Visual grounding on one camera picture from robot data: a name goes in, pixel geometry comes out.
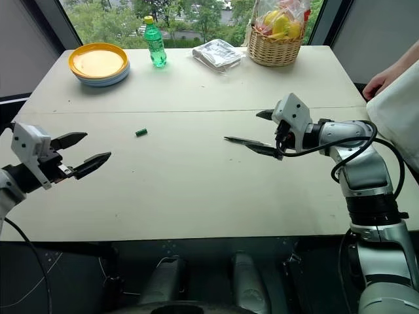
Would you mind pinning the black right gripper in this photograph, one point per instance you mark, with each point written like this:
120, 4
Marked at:
284, 135

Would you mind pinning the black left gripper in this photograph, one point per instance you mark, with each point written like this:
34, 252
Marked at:
52, 165

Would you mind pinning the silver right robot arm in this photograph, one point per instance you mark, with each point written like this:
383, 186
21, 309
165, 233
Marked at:
363, 165

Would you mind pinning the person's bare forearm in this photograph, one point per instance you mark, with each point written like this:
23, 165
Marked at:
404, 59

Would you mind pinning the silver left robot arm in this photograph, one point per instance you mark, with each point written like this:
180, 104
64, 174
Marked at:
7, 189

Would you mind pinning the small green cap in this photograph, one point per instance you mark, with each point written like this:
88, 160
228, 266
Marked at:
141, 132

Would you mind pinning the person's bare hand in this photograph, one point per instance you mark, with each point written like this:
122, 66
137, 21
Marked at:
381, 81

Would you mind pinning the light blue plate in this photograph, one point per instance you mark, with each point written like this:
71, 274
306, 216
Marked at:
104, 82

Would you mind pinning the woven wicker basket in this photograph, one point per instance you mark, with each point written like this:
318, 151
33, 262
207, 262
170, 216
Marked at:
273, 49

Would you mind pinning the clear plastic wrapped package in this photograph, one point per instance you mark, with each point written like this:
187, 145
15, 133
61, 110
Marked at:
217, 54

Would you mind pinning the clear bag of fruit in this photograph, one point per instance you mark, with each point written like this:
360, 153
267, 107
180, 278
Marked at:
281, 21

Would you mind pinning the green plastic soda bottle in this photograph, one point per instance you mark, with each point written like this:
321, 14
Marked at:
156, 45

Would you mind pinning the white cloth garment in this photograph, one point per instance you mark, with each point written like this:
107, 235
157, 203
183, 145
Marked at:
397, 114

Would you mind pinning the dark rounded shape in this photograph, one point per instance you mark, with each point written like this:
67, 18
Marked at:
165, 281
250, 284

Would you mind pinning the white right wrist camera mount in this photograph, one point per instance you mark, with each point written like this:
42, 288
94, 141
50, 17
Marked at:
293, 109

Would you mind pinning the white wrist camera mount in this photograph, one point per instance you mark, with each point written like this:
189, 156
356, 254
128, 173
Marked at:
293, 109
26, 144

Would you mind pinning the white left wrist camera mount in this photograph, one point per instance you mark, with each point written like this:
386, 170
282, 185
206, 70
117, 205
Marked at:
26, 144

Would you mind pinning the dark window frame post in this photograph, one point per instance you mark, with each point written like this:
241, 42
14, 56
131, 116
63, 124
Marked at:
316, 23
70, 23

